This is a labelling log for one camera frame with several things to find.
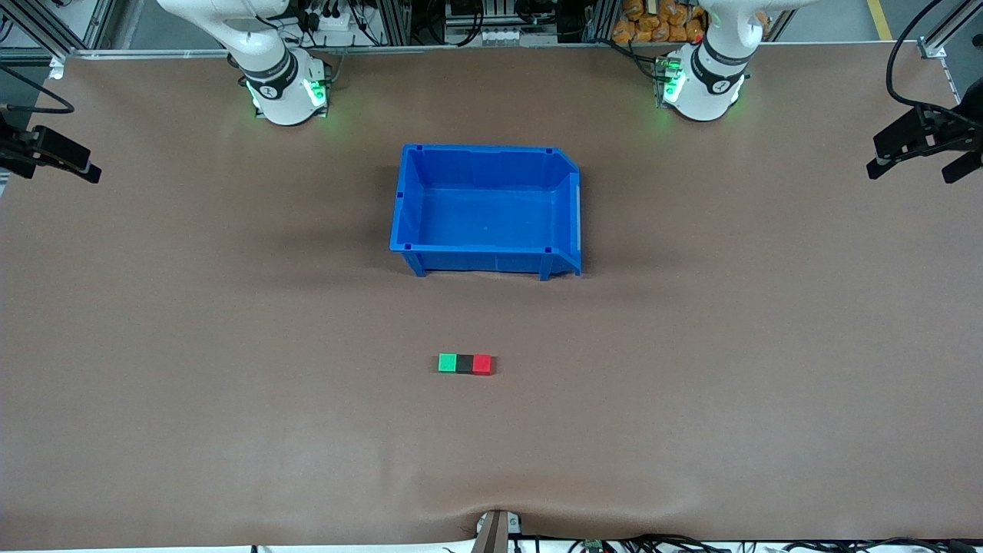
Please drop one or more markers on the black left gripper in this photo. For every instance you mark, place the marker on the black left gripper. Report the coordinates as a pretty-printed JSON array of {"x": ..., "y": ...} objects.
[{"x": 932, "y": 127}]

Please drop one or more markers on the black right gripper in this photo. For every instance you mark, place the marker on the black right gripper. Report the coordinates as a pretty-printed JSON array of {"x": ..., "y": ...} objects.
[{"x": 17, "y": 145}]

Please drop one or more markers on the small green cube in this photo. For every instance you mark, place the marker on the small green cube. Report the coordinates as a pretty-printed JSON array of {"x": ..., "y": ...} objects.
[{"x": 447, "y": 362}]

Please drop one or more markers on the small red cube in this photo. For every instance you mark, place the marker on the small red cube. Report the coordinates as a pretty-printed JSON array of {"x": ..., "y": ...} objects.
[{"x": 482, "y": 364}]

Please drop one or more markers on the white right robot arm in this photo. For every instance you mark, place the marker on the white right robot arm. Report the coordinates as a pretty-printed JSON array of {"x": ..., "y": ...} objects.
[{"x": 280, "y": 92}]

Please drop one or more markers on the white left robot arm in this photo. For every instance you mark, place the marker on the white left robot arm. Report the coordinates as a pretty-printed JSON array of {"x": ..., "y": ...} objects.
[{"x": 706, "y": 84}]

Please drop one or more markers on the small black cube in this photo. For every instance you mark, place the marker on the small black cube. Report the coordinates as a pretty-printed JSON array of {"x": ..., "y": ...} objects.
[{"x": 465, "y": 363}]

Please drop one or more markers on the orange packets pile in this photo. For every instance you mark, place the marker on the orange packets pile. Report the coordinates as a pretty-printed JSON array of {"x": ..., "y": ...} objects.
[{"x": 660, "y": 19}]

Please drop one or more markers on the white power strip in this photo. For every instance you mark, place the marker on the white power strip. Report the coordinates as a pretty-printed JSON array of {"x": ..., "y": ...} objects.
[{"x": 330, "y": 19}]

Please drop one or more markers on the blue plastic storage bin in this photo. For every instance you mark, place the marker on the blue plastic storage bin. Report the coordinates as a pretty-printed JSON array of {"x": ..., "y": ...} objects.
[{"x": 484, "y": 215}]

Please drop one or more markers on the black box device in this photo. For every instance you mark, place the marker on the black box device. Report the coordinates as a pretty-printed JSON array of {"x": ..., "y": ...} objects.
[{"x": 465, "y": 8}]

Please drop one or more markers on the small green circuit board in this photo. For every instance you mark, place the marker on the small green circuit board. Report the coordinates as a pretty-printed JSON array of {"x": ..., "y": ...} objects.
[{"x": 593, "y": 545}]

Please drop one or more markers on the aluminium frame post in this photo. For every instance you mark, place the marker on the aluminium frame post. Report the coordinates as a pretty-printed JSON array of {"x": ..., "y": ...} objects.
[
  {"x": 98, "y": 23},
  {"x": 941, "y": 34}
]

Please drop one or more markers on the aluminium table edge rail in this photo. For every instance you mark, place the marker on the aluminium table edge rail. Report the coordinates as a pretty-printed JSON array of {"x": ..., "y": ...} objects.
[{"x": 461, "y": 48}]

